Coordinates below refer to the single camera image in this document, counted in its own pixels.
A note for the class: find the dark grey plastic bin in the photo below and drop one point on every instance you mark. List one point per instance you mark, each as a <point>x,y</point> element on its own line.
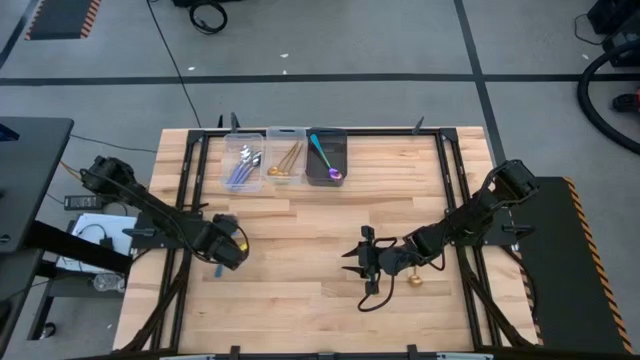
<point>325,165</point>

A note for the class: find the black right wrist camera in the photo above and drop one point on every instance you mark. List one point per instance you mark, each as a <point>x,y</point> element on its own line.
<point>390,260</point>

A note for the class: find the black side table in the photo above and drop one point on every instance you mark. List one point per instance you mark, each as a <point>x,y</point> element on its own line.
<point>30,175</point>

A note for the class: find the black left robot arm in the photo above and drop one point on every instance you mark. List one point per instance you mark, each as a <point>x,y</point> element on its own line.
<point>160,215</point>

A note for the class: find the clear water bottle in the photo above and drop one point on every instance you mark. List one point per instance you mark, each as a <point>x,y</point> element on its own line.
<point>107,283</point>

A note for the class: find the black equipment box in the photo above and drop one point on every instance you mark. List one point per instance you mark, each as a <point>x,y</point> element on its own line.
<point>620,20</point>

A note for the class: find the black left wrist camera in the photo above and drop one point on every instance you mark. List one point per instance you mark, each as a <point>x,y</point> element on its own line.
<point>226,224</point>

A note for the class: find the black metal table frame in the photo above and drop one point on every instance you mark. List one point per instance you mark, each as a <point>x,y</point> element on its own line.
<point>390,132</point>

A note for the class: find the clear plastic bin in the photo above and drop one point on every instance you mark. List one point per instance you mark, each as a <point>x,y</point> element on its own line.
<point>286,155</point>
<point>242,162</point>

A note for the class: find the white paper sheet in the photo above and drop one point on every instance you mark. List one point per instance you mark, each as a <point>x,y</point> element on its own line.
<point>80,250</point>

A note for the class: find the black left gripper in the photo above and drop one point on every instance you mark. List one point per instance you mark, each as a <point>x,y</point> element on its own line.
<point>222,247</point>

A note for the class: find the red and black tool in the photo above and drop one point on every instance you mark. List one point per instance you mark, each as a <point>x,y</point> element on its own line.
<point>627,102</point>

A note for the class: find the black mat hazard-striped edge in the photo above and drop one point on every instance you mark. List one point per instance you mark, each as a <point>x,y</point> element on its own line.
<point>565,280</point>
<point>60,17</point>

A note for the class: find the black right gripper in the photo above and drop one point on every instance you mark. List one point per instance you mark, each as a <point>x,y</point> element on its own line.
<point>370,260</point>

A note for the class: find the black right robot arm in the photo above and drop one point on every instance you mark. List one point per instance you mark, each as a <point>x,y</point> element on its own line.
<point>475,210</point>

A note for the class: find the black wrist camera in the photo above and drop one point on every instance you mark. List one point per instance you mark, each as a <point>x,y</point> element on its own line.
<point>226,224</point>
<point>390,260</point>

